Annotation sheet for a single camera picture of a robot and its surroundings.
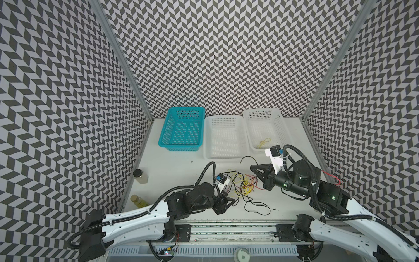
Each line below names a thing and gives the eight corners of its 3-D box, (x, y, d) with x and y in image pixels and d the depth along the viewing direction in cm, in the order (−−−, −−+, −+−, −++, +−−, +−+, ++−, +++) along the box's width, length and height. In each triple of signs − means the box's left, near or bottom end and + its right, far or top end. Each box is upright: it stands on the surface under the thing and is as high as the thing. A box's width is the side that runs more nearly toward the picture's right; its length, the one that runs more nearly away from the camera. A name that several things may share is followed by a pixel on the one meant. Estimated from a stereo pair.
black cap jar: (138, 183, 89) (131, 176, 81) (141, 173, 92) (135, 165, 85) (146, 183, 89) (140, 176, 81) (149, 173, 92) (143, 165, 85)
